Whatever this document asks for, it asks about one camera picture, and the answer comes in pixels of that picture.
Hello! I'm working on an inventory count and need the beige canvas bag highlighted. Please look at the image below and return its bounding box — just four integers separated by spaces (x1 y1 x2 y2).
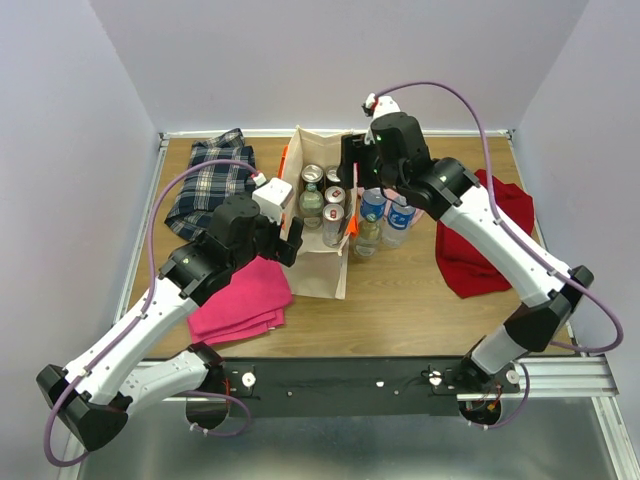
278 127 358 300

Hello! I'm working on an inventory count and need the green cap glass bottle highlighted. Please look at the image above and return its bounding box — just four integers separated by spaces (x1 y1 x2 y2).
353 213 382 258
298 183 324 230

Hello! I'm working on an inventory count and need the red can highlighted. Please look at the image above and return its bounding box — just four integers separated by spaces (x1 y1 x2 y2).
324 186 346 206
322 204 344 248

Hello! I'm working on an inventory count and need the blue cap bottle from bag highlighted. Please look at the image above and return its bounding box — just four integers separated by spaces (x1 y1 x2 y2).
382 196 416 248

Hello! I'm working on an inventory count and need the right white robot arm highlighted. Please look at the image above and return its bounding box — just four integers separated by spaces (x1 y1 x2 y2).
338 112 594 392

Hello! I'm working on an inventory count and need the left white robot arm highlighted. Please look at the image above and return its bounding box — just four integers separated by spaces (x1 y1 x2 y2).
36 189 302 452

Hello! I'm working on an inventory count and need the silver can far right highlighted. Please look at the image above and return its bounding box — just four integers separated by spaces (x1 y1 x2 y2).
324 165 341 189

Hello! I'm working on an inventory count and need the blue cap bottle on table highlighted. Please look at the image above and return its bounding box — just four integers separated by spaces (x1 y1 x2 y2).
358 188 387 220

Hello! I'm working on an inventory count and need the plaid navy shirt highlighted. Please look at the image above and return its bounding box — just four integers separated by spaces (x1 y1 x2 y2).
164 128 256 241

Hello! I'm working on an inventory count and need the magenta folded cloth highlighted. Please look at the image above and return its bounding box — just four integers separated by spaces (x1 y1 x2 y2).
187 257 293 345

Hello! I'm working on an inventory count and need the red cloth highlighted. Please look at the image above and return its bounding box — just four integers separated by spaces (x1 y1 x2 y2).
435 176 535 299

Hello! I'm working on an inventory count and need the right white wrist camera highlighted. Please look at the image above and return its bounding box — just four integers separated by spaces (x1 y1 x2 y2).
362 93 401 145

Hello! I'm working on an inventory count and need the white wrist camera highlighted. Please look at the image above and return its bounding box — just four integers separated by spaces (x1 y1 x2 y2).
251 172 294 225
362 93 401 145

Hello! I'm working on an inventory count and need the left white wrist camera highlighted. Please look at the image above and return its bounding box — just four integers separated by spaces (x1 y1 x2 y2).
251 172 294 225

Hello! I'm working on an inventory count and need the aluminium frame rail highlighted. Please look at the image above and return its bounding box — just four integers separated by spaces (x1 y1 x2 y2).
456 356 619 401

